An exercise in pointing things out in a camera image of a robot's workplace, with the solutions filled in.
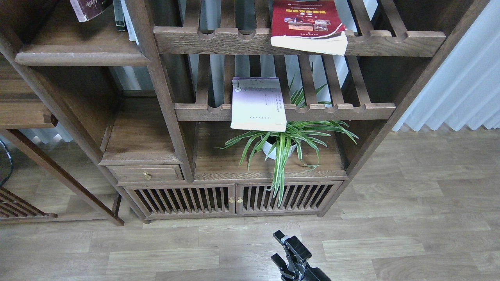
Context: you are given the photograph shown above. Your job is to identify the white lavender paperback book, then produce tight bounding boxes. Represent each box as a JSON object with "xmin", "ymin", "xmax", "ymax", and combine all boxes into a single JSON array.
[{"xmin": 230, "ymin": 77, "xmax": 287, "ymax": 132}]

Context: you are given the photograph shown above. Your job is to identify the white plant pot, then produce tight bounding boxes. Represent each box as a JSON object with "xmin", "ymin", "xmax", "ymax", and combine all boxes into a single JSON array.
[{"xmin": 262, "ymin": 136, "xmax": 297, "ymax": 160}]

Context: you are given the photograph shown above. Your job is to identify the white upright book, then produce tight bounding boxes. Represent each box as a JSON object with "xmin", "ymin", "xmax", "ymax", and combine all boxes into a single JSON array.
[{"xmin": 120, "ymin": 0, "xmax": 139, "ymax": 46}]

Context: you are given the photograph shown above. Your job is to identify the green spine upright book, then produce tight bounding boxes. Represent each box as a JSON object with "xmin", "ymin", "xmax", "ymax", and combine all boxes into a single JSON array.
[{"xmin": 113, "ymin": 0, "xmax": 127, "ymax": 32}]

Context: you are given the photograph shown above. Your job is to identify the brass drawer knob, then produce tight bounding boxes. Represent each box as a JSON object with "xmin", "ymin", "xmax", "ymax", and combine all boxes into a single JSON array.
[{"xmin": 143, "ymin": 171, "xmax": 152, "ymax": 180}]

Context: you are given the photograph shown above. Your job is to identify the red paperback book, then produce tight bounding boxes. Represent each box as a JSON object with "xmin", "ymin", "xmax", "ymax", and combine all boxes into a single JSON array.
[{"xmin": 270, "ymin": 0, "xmax": 348, "ymax": 56}]

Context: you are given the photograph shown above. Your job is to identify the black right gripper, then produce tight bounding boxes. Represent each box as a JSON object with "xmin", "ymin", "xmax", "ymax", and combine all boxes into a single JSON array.
[{"xmin": 271, "ymin": 230, "xmax": 331, "ymax": 281}]

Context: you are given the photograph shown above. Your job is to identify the dark wooden bookshelf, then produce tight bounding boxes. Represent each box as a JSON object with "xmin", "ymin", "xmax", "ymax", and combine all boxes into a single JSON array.
[{"xmin": 1, "ymin": 0, "xmax": 489, "ymax": 223}]

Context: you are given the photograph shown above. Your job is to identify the green spider plant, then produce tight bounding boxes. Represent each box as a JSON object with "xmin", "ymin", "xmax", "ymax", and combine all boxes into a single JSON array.
[{"xmin": 217, "ymin": 62, "xmax": 359, "ymax": 206}]

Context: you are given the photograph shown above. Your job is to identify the maroon book white characters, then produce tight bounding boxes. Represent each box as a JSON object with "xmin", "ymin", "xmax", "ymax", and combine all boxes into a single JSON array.
[{"xmin": 70, "ymin": 0, "xmax": 113, "ymax": 22}]

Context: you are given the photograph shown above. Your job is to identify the wooden side rack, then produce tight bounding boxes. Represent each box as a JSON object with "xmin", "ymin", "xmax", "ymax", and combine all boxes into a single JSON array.
[{"xmin": 0, "ymin": 187, "xmax": 58, "ymax": 224}]

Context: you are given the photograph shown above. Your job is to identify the white pleated curtain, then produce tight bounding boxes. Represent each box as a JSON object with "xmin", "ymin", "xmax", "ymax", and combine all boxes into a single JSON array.
[{"xmin": 393, "ymin": 0, "xmax": 500, "ymax": 132}]

